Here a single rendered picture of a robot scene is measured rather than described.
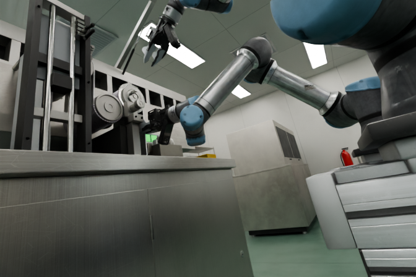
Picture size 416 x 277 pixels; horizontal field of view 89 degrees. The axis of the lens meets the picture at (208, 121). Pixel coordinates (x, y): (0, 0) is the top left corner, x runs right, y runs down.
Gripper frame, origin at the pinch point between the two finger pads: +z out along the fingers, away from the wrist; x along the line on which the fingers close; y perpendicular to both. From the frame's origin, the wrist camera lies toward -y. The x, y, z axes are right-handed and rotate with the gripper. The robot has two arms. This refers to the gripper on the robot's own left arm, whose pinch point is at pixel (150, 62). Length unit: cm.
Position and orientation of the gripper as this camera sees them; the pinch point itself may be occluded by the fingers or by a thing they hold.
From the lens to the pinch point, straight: 100.6
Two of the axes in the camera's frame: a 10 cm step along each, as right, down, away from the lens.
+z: -5.1, 8.4, 1.7
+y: -6.6, -5.2, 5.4
